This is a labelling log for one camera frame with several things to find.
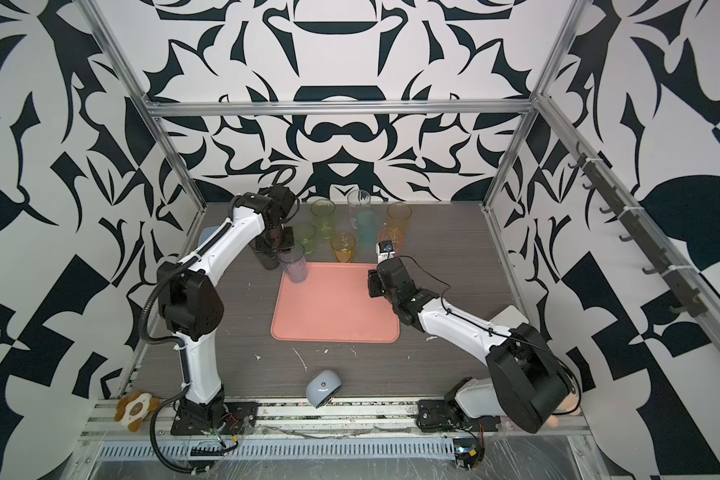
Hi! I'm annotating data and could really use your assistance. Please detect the dark grey tumbler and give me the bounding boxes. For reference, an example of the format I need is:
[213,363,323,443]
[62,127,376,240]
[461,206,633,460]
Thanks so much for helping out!
[250,242,280,271]

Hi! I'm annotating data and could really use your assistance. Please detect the blue tall tumbler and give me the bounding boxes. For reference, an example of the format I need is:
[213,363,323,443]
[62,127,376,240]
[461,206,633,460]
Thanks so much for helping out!
[278,242,308,284]

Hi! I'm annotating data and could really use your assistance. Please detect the tall green glass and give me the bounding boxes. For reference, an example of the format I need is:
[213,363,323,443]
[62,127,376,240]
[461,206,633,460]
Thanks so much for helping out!
[310,198,336,240]

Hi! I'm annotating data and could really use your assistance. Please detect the pink plastic tray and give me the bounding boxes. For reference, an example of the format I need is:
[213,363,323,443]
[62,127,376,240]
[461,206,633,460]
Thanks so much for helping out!
[270,262,400,344]

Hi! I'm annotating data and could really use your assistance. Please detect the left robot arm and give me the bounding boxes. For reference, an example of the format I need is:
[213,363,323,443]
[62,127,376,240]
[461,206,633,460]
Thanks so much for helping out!
[147,185,298,427]

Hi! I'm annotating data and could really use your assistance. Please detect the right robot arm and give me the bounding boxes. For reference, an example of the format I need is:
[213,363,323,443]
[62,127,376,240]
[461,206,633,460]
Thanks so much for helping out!
[367,257,581,433]

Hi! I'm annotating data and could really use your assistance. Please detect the short green glass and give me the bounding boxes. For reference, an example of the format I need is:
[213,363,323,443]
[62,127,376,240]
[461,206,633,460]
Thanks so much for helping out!
[293,222,318,255]

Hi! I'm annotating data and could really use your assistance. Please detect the short pink glass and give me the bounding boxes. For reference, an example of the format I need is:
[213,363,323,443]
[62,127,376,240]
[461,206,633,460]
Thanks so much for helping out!
[377,227,404,253]

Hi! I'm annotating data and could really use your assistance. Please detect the teal dimpled tumbler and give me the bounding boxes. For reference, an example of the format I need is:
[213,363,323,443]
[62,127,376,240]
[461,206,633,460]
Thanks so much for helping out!
[356,210,381,247]

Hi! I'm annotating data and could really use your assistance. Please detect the short amber glass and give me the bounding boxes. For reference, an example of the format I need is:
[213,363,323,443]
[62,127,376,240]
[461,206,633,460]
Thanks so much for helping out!
[330,232,357,263]

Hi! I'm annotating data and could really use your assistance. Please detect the tall amber glass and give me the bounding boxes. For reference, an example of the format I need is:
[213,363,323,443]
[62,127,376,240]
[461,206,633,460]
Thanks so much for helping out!
[386,202,413,239]

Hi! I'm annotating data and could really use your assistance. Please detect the light blue case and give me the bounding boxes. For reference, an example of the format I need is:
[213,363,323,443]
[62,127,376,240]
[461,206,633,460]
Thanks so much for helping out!
[198,226,219,245]

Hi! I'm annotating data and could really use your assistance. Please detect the clear tall glass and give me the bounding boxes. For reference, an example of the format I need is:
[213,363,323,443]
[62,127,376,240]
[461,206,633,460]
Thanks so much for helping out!
[346,189,371,229]

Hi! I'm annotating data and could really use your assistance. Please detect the white box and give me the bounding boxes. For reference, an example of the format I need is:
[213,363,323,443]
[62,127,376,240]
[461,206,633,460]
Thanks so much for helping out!
[490,305,529,328]

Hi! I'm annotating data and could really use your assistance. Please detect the grey computer mouse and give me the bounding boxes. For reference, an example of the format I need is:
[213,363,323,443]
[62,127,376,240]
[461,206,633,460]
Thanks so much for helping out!
[305,370,342,408]

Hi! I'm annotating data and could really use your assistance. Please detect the pink plush doll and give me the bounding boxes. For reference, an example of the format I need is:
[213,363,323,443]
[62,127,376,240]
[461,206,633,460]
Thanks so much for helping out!
[545,394,581,428]

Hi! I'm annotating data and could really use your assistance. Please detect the brown plush toy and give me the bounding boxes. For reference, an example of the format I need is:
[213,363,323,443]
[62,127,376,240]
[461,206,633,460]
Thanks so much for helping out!
[114,390,160,433]

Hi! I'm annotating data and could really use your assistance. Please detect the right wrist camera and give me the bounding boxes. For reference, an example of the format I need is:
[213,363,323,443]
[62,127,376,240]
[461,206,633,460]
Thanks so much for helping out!
[376,240,396,263]

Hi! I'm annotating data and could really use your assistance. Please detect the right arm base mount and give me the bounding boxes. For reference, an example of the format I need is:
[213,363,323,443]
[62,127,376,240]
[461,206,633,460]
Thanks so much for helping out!
[415,399,504,433]

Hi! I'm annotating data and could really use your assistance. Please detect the black corrugated cable hose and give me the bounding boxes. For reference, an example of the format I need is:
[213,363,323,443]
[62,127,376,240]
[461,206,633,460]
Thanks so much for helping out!
[136,257,193,349]

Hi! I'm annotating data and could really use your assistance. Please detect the white cable duct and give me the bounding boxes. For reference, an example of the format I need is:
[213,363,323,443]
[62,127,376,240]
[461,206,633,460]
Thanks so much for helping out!
[95,437,457,462]

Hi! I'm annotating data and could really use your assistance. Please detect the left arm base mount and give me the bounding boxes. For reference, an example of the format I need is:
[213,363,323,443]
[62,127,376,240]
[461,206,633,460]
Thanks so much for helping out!
[171,399,260,436]

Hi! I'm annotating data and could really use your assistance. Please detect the black wall hook rack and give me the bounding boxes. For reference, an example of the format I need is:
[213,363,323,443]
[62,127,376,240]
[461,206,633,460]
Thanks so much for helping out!
[569,152,709,318]

